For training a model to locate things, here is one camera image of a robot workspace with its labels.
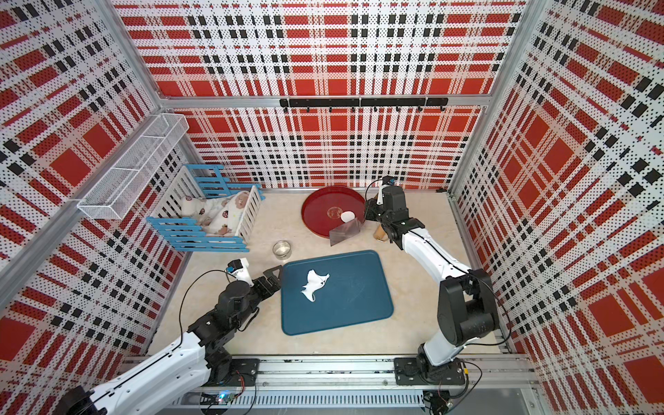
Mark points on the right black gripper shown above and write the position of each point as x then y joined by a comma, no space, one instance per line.
371,207

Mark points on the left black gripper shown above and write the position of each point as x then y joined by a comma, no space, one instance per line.
276,284

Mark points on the wooden rolling pin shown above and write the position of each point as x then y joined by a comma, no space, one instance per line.
380,234

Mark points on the round cut dough wrapper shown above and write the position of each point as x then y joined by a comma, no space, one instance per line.
347,216

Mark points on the white dough piece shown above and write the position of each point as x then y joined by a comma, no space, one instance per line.
315,282

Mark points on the teal plastic tray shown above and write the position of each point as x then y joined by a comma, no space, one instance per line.
357,292

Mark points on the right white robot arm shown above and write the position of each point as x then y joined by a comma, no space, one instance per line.
467,308

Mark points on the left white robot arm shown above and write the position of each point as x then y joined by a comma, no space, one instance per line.
186,364

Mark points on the round red tray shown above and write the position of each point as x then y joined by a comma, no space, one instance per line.
322,210

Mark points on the baby doll in crib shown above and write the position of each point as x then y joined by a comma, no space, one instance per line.
218,216

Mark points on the blue white toy crib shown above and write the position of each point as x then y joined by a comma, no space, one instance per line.
204,181

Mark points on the green circuit board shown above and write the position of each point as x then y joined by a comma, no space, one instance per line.
218,399

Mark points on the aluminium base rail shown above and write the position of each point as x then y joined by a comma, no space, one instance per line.
485,384

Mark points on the black wall hook rail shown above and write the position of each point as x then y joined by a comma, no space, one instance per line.
308,104

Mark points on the white wire mesh basket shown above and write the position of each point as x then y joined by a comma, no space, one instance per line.
113,196

